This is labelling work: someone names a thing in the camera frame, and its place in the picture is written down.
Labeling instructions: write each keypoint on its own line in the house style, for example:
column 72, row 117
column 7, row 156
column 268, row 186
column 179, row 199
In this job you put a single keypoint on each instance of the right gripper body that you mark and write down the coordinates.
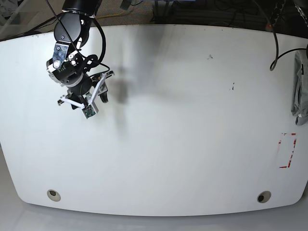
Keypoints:
column 81, row 92

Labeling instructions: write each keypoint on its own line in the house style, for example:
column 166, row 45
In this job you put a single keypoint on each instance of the grey T-shirt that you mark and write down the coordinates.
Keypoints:
column 299, row 108

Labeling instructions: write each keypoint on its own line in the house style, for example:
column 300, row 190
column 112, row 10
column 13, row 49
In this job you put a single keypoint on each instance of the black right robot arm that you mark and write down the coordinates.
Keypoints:
column 68, row 67

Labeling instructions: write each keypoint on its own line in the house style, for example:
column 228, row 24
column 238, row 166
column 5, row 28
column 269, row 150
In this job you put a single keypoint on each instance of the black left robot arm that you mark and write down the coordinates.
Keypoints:
column 288, row 17

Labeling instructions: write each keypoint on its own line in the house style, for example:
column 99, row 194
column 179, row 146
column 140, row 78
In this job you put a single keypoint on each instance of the left table grommet hole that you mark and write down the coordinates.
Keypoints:
column 54, row 195

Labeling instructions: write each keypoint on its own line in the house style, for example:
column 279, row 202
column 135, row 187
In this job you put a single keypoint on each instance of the table grommet hole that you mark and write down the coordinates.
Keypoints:
column 263, row 197
column 54, row 195

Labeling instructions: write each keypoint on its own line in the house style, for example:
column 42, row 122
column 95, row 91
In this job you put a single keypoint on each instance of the right table grommet hole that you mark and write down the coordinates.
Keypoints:
column 263, row 197

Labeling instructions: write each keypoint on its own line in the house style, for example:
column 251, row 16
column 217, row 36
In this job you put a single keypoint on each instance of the red tape rectangle marking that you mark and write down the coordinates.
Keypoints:
column 286, row 148

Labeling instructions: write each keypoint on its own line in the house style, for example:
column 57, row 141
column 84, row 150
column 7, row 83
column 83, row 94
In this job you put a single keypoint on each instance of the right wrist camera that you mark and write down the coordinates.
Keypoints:
column 90, row 110

